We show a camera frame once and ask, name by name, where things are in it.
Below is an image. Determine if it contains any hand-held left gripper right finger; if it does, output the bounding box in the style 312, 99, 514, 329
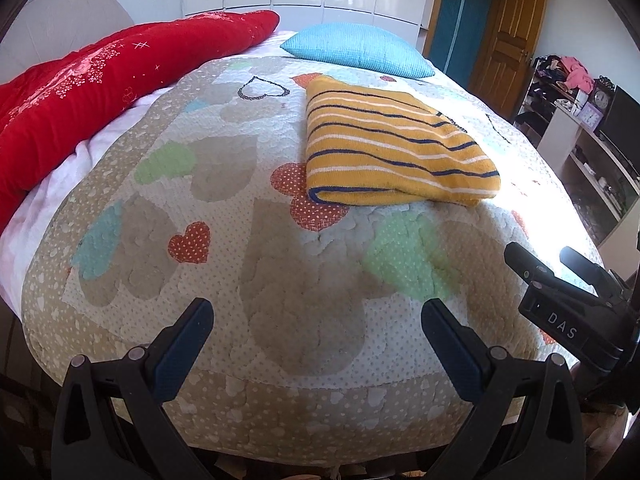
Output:
421, 296, 586, 480

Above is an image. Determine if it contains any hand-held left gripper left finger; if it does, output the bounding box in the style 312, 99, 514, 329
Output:
51, 297, 216, 480

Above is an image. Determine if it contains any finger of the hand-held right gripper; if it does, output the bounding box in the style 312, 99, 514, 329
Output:
559, 245, 613, 292
503, 242, 557, 285

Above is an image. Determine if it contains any yellow striped knit sweater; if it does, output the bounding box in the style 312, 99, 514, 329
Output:
305, 74, 501, 207

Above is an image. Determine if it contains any white shelf unit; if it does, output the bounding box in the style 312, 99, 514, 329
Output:
514, 54, 640, 262

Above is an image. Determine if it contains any heart patterned quilt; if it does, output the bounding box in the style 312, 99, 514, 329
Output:
22, 55, 609, 449

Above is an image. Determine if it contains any black television screen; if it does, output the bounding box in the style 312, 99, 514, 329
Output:
597, 85, 640, 187

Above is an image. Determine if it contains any dark round clock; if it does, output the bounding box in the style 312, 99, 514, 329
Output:
590, 77, 616, 112

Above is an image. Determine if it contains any pink cloth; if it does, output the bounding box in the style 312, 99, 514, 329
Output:
560, 56, 596, 92

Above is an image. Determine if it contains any white bed sheet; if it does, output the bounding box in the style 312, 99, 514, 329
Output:
0, 85, 173, 313

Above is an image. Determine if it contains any wooden door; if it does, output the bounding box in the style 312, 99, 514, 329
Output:
492, 0, 551, 122

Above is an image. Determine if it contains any teal curtain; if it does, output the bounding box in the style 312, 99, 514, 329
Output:
429, 0, 496, 92

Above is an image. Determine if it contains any light blue pillow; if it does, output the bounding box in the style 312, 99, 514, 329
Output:
280, 22, 436, 80

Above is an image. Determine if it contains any red floral duvet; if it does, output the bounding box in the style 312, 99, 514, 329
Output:
0, 10, 281, 231

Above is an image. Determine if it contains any white bed headboard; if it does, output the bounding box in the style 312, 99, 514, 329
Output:
0, 0, 136, 69

